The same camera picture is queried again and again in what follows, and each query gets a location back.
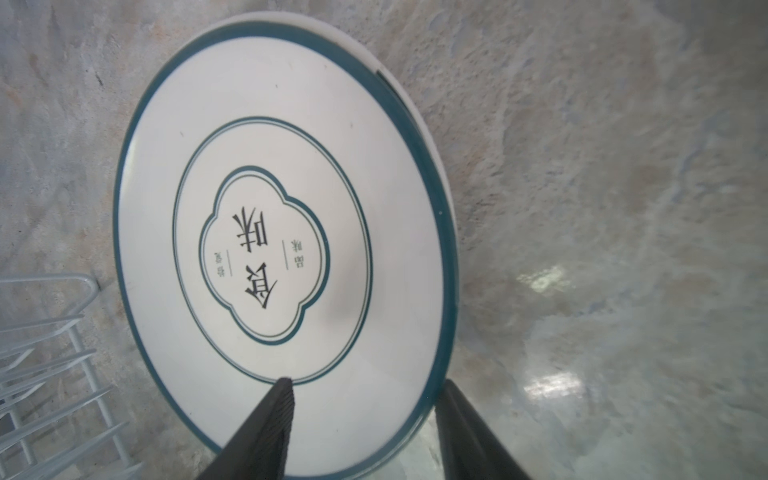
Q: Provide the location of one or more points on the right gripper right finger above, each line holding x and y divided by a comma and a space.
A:
469, 449

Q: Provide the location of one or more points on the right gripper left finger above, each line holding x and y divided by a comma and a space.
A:
259, 448

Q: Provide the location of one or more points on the green rimmed white plate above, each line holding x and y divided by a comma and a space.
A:
281, 210

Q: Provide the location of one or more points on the white wire dish rack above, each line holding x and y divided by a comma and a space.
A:
55, 419

